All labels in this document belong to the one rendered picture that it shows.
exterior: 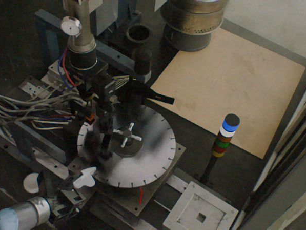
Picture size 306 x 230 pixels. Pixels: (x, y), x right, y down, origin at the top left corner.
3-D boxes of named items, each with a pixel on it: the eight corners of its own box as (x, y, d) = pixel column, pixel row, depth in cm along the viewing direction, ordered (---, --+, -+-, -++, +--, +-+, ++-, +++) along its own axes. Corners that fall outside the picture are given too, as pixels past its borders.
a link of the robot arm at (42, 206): (17, 213, 105) (26, 193, 102) (31, 207, 109) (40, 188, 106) (33, 232, 103) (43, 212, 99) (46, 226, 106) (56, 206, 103)
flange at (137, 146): (142, 127, 130) (142, 123, 128) (144, 155, 124) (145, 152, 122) (110, 128, 129) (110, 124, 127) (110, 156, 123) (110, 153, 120)
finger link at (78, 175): (85, 178, 118) (62, 197, 114) (81, 175, 118) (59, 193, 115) (83, 172, 114) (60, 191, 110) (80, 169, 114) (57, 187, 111)
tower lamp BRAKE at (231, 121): (239, 123, 113) (242, 118, 110) (232, 134, 110) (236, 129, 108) (226, 116, 114) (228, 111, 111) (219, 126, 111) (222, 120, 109)
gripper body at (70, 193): (78, 214, 116) (48, 229, 106) (61, 195, 119) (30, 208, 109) (87, 197, 113) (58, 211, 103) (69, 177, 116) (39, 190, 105)
